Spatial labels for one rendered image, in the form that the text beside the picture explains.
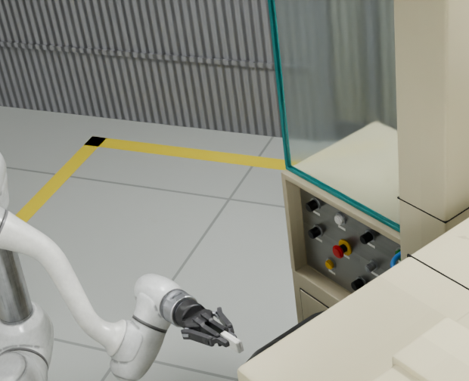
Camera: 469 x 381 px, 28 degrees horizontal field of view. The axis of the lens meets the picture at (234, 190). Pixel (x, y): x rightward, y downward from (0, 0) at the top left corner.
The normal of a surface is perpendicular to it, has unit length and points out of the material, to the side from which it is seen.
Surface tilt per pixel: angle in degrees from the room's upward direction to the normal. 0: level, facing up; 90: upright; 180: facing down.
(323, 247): 90
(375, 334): 0
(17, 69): 90
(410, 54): 90
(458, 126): 90
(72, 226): 0
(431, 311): 0
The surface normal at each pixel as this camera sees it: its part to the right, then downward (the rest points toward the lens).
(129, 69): -0.39, 0.55
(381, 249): -0.78, 0.42
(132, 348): 0.18, 0.09
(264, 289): -0.12, -0.83
